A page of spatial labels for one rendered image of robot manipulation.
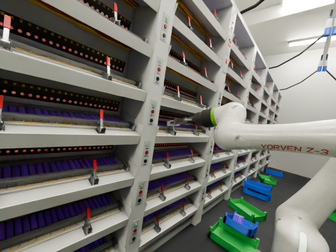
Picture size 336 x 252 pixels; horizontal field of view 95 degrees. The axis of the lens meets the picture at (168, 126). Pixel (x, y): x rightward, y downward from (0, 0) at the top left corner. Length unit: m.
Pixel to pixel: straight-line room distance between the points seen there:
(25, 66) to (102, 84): 0.20
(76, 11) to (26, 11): 0.21
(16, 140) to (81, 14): 0.41
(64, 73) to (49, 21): 0.28
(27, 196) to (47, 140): 0.18
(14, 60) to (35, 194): 0.38
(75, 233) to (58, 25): 0.80
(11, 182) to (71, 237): 0.29
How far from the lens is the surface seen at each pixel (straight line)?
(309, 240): 0.68
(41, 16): 0.81
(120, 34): 0.69
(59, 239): 0.79
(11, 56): 0.57
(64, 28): 0.82
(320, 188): 0.80
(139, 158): 0.75
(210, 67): 1.40
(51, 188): 0.68
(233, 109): 0.70
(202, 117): 0.76
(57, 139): 0.59
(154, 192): 1.03
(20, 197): 0.66
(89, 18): 0.65
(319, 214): 0.82
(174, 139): 0.91
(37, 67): 0.57
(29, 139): 0.58
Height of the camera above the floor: 0.85
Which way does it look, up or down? 3 degrees down
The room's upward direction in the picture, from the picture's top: 9 degrees clockwise
